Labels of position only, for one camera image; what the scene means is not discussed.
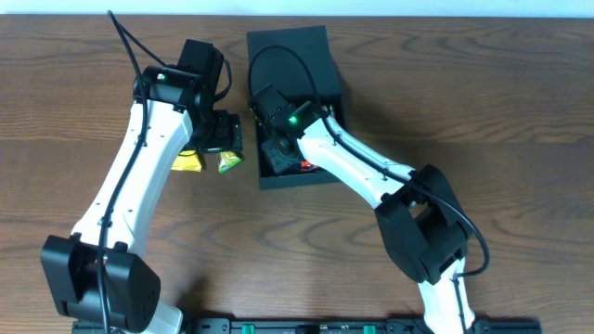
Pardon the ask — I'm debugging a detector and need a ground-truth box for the red Pringles can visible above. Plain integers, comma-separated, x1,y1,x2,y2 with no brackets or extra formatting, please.
298,161,320,173

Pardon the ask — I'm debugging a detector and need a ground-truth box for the green snack packet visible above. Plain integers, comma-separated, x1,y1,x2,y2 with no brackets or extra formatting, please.
218,151,242,173

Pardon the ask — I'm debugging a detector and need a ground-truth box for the yellow snack packet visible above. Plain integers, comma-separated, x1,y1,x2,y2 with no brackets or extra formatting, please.
171,150,202,173

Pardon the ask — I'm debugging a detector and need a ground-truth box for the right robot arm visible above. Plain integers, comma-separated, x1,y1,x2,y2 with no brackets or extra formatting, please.
250,84,475,333

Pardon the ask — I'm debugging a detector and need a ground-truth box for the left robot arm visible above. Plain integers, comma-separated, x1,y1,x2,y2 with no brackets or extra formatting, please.
41,39,242,333

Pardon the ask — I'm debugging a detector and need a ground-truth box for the black open gift box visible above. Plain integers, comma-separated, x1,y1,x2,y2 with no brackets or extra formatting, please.
247,26,346,190

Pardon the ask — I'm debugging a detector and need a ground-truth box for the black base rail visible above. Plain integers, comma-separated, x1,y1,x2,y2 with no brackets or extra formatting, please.
181,318,542,334

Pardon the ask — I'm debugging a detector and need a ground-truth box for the right black cable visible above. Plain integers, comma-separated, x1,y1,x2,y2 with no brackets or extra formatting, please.
247,44,491,334

